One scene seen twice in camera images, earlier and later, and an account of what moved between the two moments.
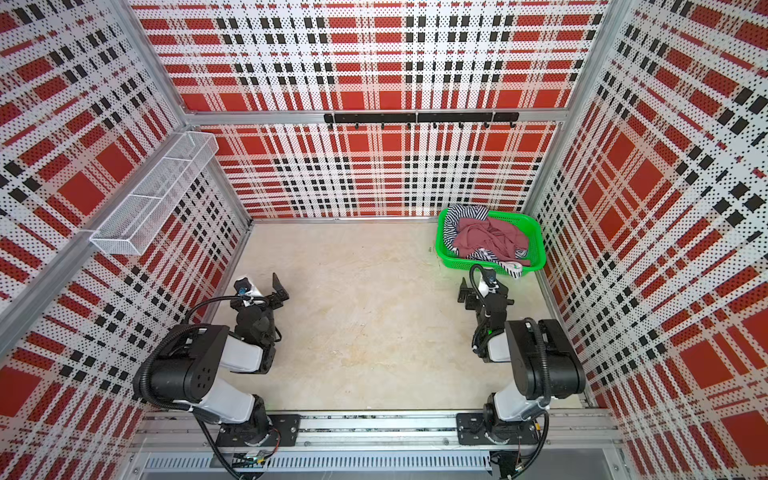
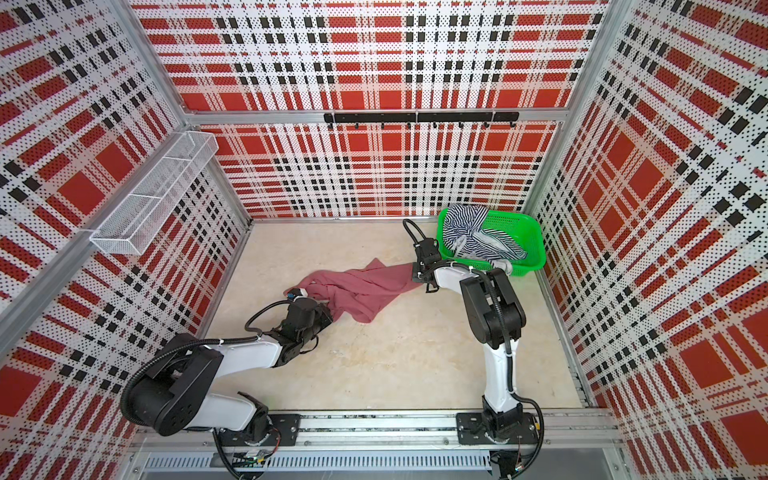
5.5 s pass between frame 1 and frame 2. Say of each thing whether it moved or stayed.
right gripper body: moved
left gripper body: moved
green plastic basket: stayed
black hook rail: stayed
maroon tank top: moved
